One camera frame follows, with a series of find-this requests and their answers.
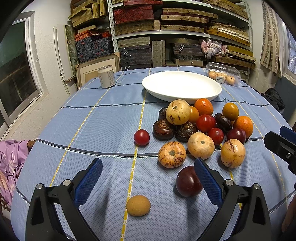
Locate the dark brown mangosteen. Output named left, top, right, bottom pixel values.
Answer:
left=175, top=121, right=197, bottom=142
left=152, top=119, right=174, bottom=140

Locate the window with frame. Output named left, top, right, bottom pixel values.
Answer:
left=1, top=11, right=48, bottom=138

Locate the blue checked tablecloth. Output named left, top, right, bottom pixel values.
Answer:
left=11, top=68, right=295, bottom=240

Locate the red cherry tomato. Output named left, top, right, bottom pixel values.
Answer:
left=134, top=129, right=150, bottom=146

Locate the pink crumpled cloth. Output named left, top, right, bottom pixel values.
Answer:
left=201, top=39, right=228, bottom=59

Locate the dark red plum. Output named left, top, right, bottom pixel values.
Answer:
left=176, top=166, right=203, bottom=197

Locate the pepino melon top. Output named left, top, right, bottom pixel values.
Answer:
left=166, top=99, right=191, bottom=126

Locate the clear plastic fruit box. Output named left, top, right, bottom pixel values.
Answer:
left=206, top=62, right=241, bottom=86

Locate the striped pepino melon front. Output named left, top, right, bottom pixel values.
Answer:
left=158, top=142, right=187, bottom=168

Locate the orange mandarin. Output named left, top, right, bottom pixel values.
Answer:
left=194, top=98, right=214, bottom=115
left=233, top=116, right=253, bottom=138

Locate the white oval plate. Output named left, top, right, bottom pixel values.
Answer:
left=142, top=71, right=222, bottom=104

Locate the hanging patterned curtain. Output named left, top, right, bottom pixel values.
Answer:
left=260, top=1, right=282, bottom=78

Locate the pale pepino melon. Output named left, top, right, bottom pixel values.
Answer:
left=187, top=132, right=215, bottom=160

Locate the framed picture cardboard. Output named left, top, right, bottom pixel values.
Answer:
left=76, top=52, right=121, bottom=89

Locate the metal storage shelf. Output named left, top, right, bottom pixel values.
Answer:
left=107, top=1, right=255, bottom=70

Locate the red tomato small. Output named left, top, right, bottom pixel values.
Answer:
left=207, top=128, right=224, bottom=146

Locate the purple cloth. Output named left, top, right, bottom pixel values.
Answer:
left=0, top=140, right=29, bottom=206

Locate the dark mangosteen back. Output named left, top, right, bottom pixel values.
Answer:
left=159, top=107, right=167, bottom=120

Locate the small tan round fruit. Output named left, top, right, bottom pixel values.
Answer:
left=126, top=195, right=151, bottom=217

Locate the yellow-orange persimmon tomato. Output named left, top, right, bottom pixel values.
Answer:
left=222, top=102, right=239, bottom=121

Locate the small orange tomato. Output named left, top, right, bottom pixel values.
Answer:
left=189, top=106, right=200, bottom=123

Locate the black bag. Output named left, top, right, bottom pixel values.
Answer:
left=261, top=88, right=285, bottom=114

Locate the orange mandarin back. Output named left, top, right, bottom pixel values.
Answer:
left=194, top=98, right=214, bottom=115

